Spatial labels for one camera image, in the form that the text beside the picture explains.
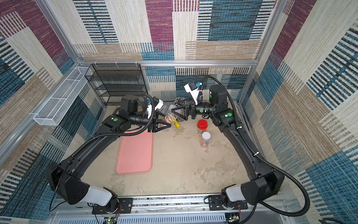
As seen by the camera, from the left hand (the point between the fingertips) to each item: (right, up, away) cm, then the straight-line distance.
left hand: (170, 122), depth 66 cm
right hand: (+4, +6, -2) cm, 8 cm away
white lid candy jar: (+21, -13, +25) cm, 35 cm away
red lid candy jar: (+20, -3, +29) cm, 35 cm away
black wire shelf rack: (-46, +29, +41) cm, 69 cm away
